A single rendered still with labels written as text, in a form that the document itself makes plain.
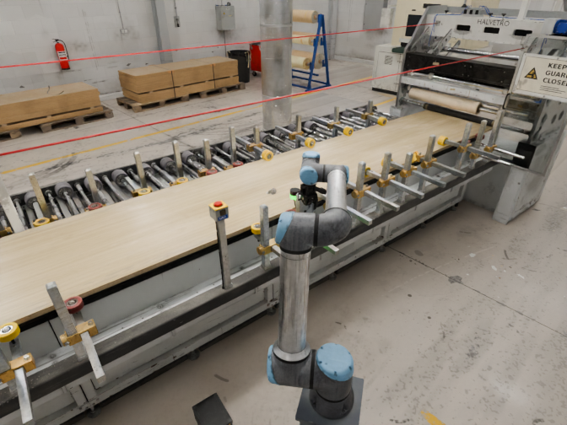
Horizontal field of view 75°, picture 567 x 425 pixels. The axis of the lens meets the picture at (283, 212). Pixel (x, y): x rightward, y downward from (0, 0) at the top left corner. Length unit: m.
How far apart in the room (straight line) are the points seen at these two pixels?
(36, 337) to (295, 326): 1.23
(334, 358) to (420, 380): 1.19
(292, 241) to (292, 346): 0.44
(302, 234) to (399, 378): 1.60
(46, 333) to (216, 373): 1.04
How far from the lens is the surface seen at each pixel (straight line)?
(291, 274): 1.32
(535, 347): 3.18
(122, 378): 2.53
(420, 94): 4.55
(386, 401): 2.54
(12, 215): 2.59
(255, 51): 10.27
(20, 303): 2.07
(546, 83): 3.95
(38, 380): 1.99
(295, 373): 1.56
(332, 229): 1.25
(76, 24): 8.76
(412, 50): 4.71
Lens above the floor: 2.12
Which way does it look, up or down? 32 degrees down
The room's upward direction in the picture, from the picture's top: straight up
